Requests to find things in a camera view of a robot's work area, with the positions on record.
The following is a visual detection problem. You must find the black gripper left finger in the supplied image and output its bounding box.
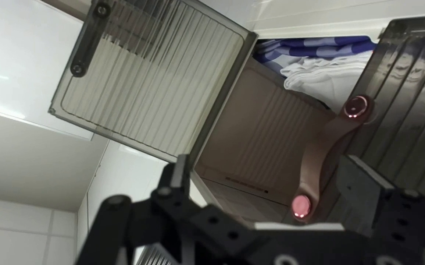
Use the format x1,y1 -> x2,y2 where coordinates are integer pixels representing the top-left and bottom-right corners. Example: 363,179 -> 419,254
73,153 -> 253,265

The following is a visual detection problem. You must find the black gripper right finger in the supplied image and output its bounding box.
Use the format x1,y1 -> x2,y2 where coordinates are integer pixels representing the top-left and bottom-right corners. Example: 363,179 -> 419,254
335,153 -> 425,265

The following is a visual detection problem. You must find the smoked translucent cabinet door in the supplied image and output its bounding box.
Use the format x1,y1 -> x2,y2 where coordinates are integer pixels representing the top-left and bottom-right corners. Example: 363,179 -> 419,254
48,0 -> 259,163
290,13 -> 425,223

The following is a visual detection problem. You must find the blue and white cloth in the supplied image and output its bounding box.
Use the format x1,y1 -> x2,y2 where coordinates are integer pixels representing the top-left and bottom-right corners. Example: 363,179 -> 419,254
253,33 -> 379,111

